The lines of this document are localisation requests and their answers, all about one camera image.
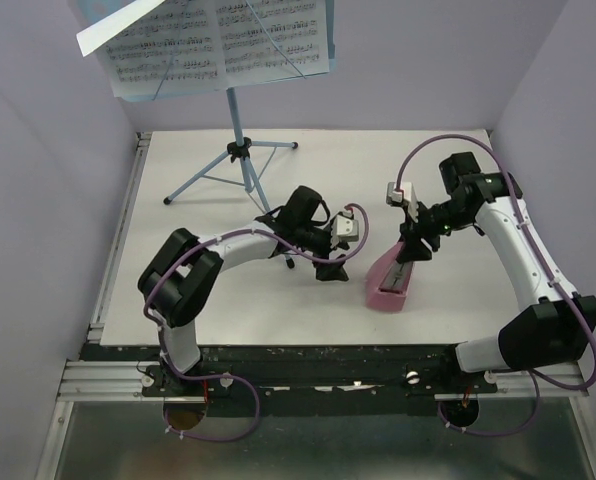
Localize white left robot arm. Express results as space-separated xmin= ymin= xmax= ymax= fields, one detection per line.
xmin=137 ymin=186 xmax=359 ymax=395

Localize sheet music pages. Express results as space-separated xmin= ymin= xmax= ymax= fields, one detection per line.
xmin=75 ymin=0 xmax=329 ymax=100

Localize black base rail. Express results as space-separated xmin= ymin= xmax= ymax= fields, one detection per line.
xmin=77 ymin=342 xmax=564 ymax=419

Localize pink metronome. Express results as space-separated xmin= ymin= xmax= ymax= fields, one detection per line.
xmin=365 ymin=242 xmax=414 ymax=314

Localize aluminium frame rail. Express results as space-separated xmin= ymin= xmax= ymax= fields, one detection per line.
xmin=35 ymin=132 xmax=153 ymax=479

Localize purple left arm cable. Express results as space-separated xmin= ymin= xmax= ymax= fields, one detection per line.
xmin=142 ymin=202 xmax=370 ymax=442

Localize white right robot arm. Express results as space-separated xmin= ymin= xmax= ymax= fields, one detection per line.
xmin=387 ymin=152 xmax=596 ymax=392

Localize blue music stand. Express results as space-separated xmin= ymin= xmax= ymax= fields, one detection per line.
xmin=85 ymin=0 xmax=339 ymax=269

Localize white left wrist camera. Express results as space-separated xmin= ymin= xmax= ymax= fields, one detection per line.
xmin=330 ymin=211 xmax=360 ymax=248

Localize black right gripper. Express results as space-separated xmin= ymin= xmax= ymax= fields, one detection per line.
xmin=397 ymin=198 xmax=473 ymax=263

